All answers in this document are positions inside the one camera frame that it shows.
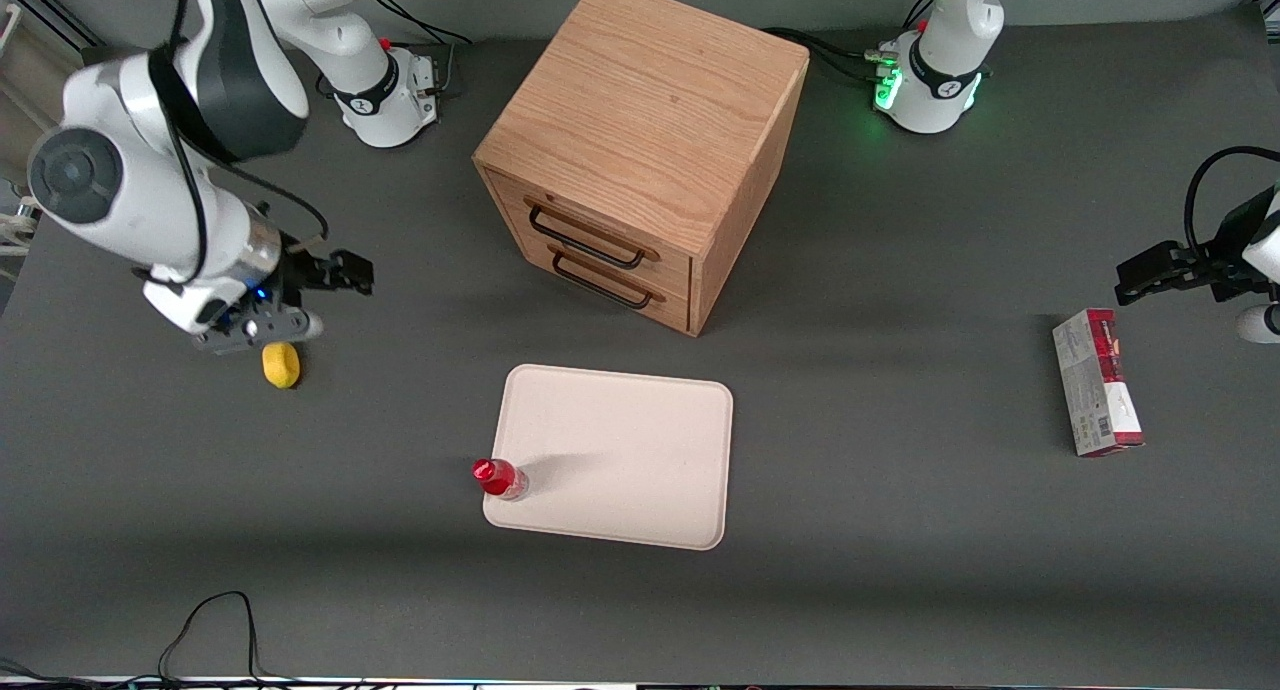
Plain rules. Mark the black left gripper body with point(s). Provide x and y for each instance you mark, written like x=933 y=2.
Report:
x=1216 y=266

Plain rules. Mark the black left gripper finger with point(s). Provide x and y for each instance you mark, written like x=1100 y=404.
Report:
x=1150 y=262
x=1160 y=282

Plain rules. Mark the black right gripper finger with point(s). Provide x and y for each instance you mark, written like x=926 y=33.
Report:
x=355 y=272
x=322 y=284

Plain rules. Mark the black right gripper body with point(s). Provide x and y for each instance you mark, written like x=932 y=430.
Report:
x=300 y=272

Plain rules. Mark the small red coke bottle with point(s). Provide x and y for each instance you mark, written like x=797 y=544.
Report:
x=496 y=477

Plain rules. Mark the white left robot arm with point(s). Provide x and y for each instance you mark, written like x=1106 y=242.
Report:
x=950 y=60

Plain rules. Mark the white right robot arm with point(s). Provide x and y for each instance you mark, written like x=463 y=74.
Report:
x=130 y=190

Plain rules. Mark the beige plastic tray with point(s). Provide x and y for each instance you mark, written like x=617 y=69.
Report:
x=620 y=455

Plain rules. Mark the yellow lemon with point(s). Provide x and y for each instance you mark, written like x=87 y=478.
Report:
x=281 y=368

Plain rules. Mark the grey and red carton box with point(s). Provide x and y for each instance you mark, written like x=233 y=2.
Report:
x=1095 y=385

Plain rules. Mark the beige plastic object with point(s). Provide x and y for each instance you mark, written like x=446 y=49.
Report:
x=20 y=90

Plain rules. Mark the wooden drawer cabinet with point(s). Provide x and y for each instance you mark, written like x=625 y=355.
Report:
x=650 y=100

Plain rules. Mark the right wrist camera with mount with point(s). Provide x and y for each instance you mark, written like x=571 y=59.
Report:
x=255 y=330

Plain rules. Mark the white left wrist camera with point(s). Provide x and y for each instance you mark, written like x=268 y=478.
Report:
x=1260 y=325

